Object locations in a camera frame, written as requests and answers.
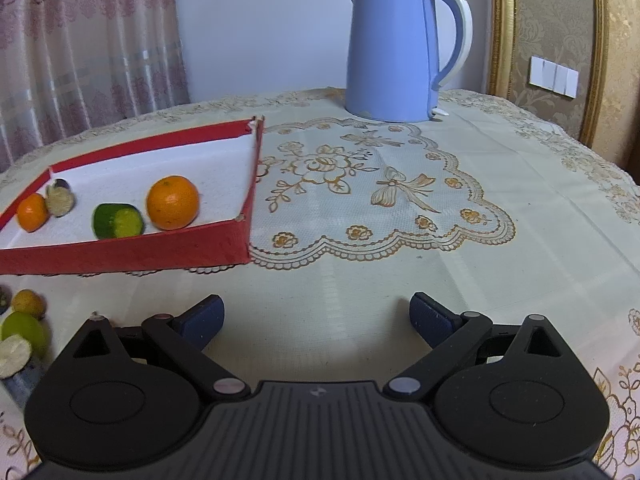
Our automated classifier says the cream floral tablecloth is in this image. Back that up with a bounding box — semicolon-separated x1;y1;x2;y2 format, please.
0;87;640;480

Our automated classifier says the large orange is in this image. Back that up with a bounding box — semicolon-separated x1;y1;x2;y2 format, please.
146;175;200;231

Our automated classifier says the pink patterned curtain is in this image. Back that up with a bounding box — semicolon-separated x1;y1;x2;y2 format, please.
0;0;190;173

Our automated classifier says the small orange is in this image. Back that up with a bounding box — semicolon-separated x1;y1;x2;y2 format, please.
16;193;51;233

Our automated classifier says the light blue electric kettle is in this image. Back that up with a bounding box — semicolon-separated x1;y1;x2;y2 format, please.
345;0;474;123

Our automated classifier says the round green fruit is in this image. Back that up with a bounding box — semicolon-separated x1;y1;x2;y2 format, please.
0;311;51;356

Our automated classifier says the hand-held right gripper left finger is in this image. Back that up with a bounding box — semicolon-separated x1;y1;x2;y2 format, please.
52;294;251;402

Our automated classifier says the red shallow cardboard box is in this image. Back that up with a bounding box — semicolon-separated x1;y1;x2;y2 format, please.
0;116;265;276

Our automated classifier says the dark eggplant piece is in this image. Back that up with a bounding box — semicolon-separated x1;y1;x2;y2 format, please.
45;178;77;217

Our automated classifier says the cut eggplant chunk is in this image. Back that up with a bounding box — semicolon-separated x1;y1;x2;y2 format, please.
0;335;50;406

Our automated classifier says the yellowish brown longan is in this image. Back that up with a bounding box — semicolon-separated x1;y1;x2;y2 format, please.
11;289;47;320

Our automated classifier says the gold wall frame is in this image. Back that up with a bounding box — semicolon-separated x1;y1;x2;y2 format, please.
487;0;626;148

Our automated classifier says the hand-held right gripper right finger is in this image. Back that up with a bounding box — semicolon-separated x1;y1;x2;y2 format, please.
382;292;584;403

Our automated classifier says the white wall switch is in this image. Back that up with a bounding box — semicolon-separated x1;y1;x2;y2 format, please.
529;56;581;98

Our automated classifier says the long green cucumber piece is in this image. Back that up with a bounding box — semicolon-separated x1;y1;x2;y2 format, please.
92;203;146;240

